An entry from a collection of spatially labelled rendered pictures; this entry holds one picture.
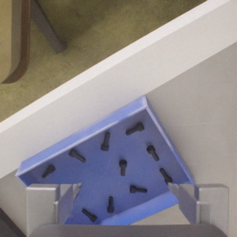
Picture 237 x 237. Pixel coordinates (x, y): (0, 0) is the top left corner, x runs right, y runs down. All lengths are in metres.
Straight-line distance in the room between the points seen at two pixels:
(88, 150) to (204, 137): 0.10
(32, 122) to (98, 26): 0.92
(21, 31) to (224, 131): 0.45
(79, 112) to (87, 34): 0.92
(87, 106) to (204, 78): 0.10
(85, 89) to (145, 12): 0.92
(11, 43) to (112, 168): 0.35
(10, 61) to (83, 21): 0.62
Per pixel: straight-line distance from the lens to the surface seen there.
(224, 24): 0.25
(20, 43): 0.63
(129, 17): 1.16
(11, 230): 0.34
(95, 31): 1.17
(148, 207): 0.30
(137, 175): 0.29
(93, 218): 0.31
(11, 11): 0.56
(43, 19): 1.11
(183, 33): 0.24
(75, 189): 0.16
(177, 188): 0.16
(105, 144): 0.26
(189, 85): 0.25
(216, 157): 0.29
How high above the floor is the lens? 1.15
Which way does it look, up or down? 64 degrees down
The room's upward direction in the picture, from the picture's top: 180 degrees counter-clockwise
